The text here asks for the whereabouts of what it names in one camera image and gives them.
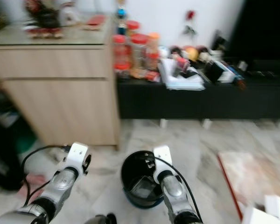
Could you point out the red rose decoration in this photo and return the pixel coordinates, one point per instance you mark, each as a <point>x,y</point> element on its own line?
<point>190,17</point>

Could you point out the small black box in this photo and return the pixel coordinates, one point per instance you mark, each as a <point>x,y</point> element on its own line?
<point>213,71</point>

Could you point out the red lidded clear jar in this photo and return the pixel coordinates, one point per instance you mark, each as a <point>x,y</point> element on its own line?
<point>139,53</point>
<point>132,27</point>
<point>120,53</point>

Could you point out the orange lidded clear jar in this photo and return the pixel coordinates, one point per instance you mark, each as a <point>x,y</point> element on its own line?
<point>153,50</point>

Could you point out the dark rooster figurine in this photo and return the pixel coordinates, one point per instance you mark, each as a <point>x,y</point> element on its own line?
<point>46,17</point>

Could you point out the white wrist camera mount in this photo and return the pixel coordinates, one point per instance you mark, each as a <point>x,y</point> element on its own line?
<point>162,156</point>
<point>78,154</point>

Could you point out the black flat television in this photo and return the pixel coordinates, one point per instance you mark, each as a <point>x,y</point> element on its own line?
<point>259,28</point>

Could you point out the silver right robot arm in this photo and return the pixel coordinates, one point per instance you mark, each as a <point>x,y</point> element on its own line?
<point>172,189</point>

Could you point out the round orange fruit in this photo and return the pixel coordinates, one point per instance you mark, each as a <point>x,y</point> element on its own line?
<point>190,52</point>

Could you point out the slim blue gold trophy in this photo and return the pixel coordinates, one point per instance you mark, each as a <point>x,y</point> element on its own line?
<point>121,15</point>

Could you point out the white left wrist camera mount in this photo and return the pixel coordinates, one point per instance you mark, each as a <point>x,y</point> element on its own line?
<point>78,154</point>

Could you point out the black chair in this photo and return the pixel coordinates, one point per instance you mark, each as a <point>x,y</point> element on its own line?
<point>4,144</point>

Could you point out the black round rubbish bin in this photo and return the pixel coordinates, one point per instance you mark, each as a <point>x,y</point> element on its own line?
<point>130,177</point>

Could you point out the light wooden cabinet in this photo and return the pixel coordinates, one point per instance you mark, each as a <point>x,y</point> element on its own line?
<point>60,102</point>

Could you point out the small red tray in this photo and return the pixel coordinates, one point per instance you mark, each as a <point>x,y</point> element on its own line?
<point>96,22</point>

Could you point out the white paper stack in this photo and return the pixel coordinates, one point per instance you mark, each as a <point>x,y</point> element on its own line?
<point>179,80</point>

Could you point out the black television bench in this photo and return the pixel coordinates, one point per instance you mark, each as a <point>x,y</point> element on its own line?
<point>196,102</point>

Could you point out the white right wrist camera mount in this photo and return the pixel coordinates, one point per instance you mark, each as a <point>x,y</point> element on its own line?
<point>162,156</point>

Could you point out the marble table with red edge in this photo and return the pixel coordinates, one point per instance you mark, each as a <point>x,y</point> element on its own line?
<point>249,175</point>

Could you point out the pink floor rag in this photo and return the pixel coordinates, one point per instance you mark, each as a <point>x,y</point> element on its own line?
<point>33,184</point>

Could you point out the clear plastic package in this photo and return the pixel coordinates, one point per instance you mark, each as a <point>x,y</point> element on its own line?
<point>143,187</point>

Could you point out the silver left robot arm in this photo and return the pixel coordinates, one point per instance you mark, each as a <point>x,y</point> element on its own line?
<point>65,184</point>

